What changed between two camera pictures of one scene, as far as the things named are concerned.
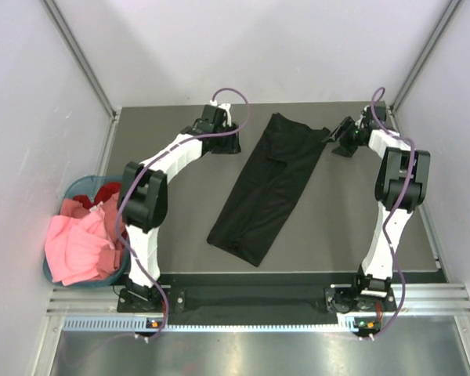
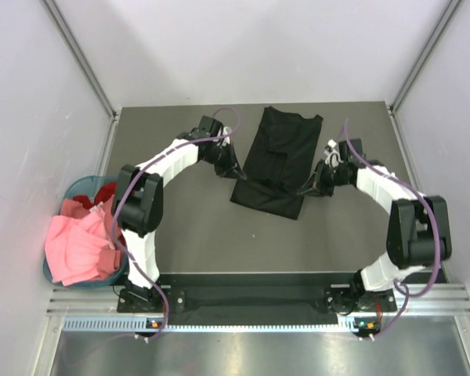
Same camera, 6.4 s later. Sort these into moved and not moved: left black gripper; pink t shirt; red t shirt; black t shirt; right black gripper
Moved: left black gripper; black t shirt; right black gripper
Not moved: pink t shirt; red t shirt
